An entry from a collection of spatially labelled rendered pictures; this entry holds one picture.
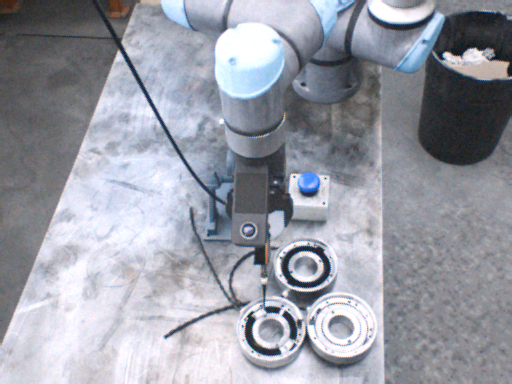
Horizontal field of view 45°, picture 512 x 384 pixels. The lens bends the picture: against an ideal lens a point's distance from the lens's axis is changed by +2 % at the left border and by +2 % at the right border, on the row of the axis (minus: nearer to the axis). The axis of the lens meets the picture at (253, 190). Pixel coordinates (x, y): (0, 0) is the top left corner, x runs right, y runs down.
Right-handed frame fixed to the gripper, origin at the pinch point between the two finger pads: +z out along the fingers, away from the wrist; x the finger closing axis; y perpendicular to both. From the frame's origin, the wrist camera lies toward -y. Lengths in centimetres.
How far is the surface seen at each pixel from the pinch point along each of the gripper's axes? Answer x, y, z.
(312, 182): -7.5, 15.7, 5.8
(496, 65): -64, 105, 58
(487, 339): -58, 29, 93
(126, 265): 24.4, 2.4, 13.2
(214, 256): 9.3, 4.7, 13.2
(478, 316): -57, 36, 93
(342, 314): -12.4, -6.8, 10.3
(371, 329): -16.7, -8.8, 10.6
